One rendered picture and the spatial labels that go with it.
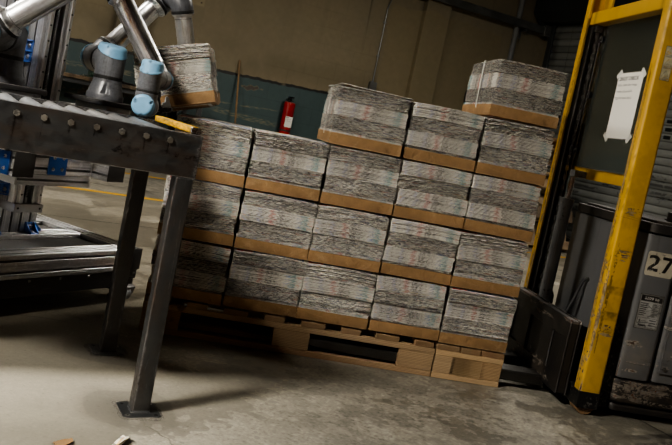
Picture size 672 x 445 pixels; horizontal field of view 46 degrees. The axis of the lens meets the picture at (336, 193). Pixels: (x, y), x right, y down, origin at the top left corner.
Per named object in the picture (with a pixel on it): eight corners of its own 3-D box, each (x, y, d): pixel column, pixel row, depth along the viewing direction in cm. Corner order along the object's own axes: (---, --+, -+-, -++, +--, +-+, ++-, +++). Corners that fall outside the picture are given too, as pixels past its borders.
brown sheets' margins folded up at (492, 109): (415, 316, 352) (461, 103, 344) (477, 327, 356) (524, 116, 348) (437, 342, 314) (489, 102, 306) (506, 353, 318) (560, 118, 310)
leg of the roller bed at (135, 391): (146, 406, 228) (189, 176, 223) (150, 414, 223) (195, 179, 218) (126, 406, 226) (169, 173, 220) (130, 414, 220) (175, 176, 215)
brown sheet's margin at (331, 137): (316, 138, 337) (318, 128, 337) (381, 151, 342) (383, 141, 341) (327, 142, 300) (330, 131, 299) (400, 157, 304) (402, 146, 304)
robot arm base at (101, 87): (77, 94, 323) (81, 70, 322) (104, 99, 336) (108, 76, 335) (103, 100, 315) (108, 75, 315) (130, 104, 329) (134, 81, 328)
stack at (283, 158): (147, 304, 336) (183, 112, 329) (409, 348, 353) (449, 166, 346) (136, 330, 298) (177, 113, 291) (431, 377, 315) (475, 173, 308)
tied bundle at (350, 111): (315, 139, 337) (326, 86, 335) (381, 153, 342) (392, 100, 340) (327, 144, 300) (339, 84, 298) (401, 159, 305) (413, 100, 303)
